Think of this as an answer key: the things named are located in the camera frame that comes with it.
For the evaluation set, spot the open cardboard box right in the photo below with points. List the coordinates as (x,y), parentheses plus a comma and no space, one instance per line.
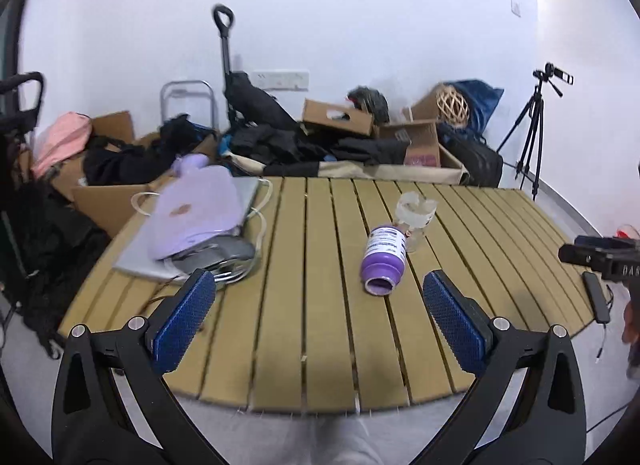
(416,125)

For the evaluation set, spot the white wall power strip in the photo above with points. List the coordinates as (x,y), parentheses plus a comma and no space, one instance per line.
(281,79)

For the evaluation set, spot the purple pouch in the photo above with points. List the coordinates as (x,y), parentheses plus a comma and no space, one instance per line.
(202,203)

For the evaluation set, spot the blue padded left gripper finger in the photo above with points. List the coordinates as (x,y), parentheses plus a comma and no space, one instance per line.
(111,402)
(526,404)

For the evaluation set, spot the cardboard box with oval hole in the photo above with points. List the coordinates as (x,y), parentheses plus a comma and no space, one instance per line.
(347,119)

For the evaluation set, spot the person's right hand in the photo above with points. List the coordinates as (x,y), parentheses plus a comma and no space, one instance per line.
(631,330)

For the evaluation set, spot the woven rattan ball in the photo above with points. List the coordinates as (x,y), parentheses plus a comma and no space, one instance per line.
(452,106)

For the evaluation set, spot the black folded cart with handle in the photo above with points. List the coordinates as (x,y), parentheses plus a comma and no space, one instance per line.
(245,102)

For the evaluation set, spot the person's grey trouser legs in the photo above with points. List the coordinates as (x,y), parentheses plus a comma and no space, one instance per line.
(394,437)

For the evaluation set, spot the black camera tripod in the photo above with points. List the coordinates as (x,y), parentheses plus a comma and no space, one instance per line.
(528,165)

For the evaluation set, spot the pink bag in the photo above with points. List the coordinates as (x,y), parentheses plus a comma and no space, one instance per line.
(64,139)

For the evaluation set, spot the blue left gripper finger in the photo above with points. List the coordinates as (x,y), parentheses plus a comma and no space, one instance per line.
(597,242)

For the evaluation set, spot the black baby stroller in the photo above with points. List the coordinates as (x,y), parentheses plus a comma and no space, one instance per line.
(48,248)

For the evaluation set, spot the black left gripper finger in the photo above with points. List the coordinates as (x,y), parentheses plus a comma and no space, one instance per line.
(588,256)

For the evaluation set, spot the white wall switch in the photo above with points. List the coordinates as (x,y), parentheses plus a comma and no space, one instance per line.
(515,8)

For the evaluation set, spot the black smartphone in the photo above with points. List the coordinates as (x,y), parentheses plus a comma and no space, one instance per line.
(596,298)

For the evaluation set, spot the blue fabric bag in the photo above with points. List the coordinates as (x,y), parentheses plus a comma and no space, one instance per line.
(482,100)

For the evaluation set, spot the metal folding step stool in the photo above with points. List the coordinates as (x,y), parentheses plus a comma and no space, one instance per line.
(194,98)

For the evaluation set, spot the black suitcase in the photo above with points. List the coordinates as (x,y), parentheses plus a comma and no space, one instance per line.
(483,165)

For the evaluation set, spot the clear glass cup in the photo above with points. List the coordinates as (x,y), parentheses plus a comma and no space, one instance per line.
(413,212)

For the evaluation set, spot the large cardboard box left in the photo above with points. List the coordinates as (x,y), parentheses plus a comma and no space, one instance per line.
(115,165)

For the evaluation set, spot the purple white bottle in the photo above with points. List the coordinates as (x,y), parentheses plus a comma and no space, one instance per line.
(384,260)

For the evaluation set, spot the silver laptop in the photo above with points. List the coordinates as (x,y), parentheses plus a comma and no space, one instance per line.
(135,260)

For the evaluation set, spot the wooden slat folding table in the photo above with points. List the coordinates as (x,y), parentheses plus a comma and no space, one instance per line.
(301,335)

